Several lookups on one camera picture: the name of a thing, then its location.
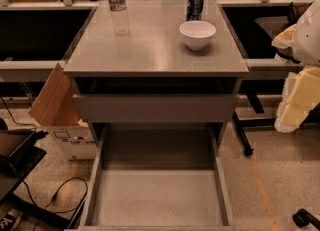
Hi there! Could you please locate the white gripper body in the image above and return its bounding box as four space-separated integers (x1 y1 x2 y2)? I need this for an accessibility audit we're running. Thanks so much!
274 66 320 133

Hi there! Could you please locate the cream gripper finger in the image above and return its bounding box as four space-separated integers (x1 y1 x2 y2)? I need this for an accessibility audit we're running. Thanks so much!
271 24 296 49

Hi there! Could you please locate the clear plastic water bottle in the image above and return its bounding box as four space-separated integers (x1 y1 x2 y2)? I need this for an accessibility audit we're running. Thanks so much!
108 0 129 35

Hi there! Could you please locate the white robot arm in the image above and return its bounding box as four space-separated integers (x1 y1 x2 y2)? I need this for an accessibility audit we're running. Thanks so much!
272 0 320 133

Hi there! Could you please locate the grey drawer cabinet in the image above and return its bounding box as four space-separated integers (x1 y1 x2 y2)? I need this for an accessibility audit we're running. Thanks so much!
64 0 248 138

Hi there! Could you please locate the open grey middle drawer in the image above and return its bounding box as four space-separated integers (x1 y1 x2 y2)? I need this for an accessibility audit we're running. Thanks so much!
78 126 236 231

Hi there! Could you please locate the closed grey top drawer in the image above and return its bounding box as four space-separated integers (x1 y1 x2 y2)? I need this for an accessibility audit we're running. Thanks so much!
73 94 239 123

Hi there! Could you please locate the black office chair right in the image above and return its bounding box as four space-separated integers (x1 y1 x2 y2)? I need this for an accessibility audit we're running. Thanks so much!
255 2 310 39

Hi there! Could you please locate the white ceramic bowl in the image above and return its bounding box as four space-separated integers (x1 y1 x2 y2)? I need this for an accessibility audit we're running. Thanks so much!
179 20 216 50

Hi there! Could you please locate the blue soda can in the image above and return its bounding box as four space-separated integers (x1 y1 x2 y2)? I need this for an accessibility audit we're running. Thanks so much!
186 0 204 21

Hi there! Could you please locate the black caster bottom right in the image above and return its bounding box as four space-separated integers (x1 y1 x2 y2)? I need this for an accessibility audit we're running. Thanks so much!
292 208 320 231

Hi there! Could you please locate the open cardboard box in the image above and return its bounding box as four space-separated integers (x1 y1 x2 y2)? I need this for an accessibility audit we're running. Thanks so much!
29 64 96 160

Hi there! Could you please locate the black chair base left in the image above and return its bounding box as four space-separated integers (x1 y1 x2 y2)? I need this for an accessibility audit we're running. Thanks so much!
0 121 85 230

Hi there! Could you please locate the black desk leg frame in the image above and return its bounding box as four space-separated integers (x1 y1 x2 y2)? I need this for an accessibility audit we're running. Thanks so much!
232 90 275 157

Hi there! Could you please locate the black floor cable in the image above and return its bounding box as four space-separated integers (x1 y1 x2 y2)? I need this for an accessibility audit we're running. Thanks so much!
0 96 89 215

